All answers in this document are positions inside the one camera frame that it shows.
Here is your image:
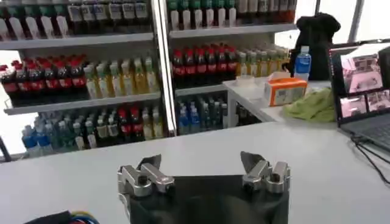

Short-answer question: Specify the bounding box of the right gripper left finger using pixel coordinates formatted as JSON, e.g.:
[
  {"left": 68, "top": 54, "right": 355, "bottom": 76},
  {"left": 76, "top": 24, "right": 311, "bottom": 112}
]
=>
[{"left": 117, "top": 153, "right": 176, "bottom": 197}]

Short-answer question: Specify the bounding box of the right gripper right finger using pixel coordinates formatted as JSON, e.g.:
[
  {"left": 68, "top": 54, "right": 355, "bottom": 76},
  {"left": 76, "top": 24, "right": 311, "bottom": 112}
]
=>
[{"left": 239, "top": 150, "right": 291, "bottom": 194}]

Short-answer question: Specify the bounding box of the white desk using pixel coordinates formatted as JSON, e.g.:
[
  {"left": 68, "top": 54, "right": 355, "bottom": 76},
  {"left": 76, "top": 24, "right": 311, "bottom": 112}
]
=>
[{"left": 223, "top": 76, "right": 338, "bottom": 125}]

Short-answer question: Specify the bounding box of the green cloth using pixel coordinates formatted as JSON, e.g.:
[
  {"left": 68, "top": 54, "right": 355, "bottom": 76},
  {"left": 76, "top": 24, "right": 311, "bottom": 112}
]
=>
[{"left": 282, "top": 87, "right": 336, "bottom": 124}]

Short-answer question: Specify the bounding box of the orange tissue box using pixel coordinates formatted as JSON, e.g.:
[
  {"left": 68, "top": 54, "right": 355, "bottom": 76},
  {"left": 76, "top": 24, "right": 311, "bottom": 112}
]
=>
[{"left": 263, "top": 77, "right": 309, "bottom": 108}]

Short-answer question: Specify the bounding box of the clear plastic container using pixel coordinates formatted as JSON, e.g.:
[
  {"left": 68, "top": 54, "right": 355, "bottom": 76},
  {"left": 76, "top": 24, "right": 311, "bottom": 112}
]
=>
[{"left": 235, "top": 74, "right": 256, "bottom": 88}]

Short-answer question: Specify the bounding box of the shelf rack with bottles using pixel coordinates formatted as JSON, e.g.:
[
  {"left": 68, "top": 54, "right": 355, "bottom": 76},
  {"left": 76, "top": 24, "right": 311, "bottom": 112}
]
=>
[
  {"left": 152, "top": 0, "right": 299, "bottom": 137},
  {"left": 0, "top": 0, "right": 177, "bottom": 159}
]

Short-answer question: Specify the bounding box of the blue label water bottle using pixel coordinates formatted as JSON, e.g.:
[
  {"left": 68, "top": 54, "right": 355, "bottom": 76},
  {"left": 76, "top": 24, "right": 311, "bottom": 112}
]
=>
[{"left": 294, "top": 45, "right": 313, "bottom": 82}]

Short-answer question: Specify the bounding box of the black laptop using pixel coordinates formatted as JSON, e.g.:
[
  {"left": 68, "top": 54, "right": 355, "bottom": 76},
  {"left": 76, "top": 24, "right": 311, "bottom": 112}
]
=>
[{"left": 328, "top": 41, "right": 390, "bottom": 153}]

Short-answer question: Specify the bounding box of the black bag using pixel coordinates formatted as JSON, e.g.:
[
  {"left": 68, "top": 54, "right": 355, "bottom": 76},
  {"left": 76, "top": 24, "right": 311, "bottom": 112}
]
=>
[{"left": 288, "top": 12, "right": 342, "bottom": 82}]

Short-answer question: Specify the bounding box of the coloured wire bundle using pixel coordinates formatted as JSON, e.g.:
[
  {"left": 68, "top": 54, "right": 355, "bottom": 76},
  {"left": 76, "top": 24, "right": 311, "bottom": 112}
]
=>
[{"left": 23, "top": 209, "right": 101, "bottom": 224}]

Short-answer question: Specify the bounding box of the black laptop cable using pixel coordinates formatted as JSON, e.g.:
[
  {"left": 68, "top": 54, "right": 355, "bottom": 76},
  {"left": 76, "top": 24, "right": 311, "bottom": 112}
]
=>
[
  {"left": 350, "top": 135, "right": 390, "bottom": 185},
  {"left": 350, "top": 133, "right": 390, "bottom": 167}
]

